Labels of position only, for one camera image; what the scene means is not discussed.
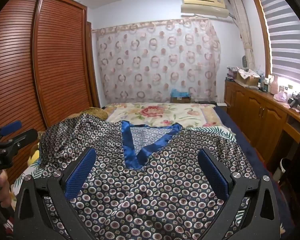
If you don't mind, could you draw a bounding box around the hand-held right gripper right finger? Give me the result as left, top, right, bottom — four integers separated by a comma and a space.
197, 148, 282, 240

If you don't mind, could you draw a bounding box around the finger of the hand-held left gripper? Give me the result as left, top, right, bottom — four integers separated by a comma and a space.
4, 129, 38, 149
0, 121, 22, 142

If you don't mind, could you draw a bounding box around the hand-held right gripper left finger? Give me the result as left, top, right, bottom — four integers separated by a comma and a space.
14, 147, 97, 240

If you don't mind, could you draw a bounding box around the navy circle-print pajama top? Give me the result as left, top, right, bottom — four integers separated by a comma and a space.
39, 114, 259, 240

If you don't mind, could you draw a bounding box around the person's left hand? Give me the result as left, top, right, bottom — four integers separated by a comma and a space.
0, 169, 15, 208

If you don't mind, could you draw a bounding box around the olive brown pillow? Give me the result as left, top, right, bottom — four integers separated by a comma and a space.
80, 107, 109, 121

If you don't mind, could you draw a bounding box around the white trash bin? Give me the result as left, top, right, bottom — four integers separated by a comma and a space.
280, 157, 287, 181

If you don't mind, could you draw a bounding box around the wooden side cabinet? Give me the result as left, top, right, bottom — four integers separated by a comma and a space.
224, 79, 300, 167

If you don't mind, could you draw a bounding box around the floral leaf-print bed sheet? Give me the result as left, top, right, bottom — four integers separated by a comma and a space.
11, 102, 242, 205

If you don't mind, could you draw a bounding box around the small brown cardboard box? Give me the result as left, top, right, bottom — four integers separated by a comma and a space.
170, 95, 192, 103

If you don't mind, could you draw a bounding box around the brown louvered wooden wardrobe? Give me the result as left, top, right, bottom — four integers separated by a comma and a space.
0, 0, 101, 185

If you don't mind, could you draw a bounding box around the light blue cloth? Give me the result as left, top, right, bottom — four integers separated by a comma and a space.
170, 89, 190, 98

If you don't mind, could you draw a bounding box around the open cardboard box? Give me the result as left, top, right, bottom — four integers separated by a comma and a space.
236, 69, 261, 87

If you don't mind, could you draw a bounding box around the pink vase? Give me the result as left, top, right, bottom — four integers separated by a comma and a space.
270, 75, 281, 95

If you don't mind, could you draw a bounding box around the black tripod device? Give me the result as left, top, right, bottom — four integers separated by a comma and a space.
288, 92, 300, 117

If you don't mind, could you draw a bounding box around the sheer pink circle-print curtain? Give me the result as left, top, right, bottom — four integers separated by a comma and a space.
95, 19, 222, 104

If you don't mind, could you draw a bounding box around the tied beige floral curtain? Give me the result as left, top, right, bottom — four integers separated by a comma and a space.
229, 0, 256, 71

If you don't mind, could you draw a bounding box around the grey striped window blind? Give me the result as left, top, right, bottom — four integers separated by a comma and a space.
259, 0, 300, 91

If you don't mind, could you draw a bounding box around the wooden window frame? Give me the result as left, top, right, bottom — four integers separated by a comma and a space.
250, 0, 274, 77

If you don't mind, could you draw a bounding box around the cream wall air conditioner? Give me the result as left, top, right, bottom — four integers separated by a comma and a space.
180, 0, 230, 19

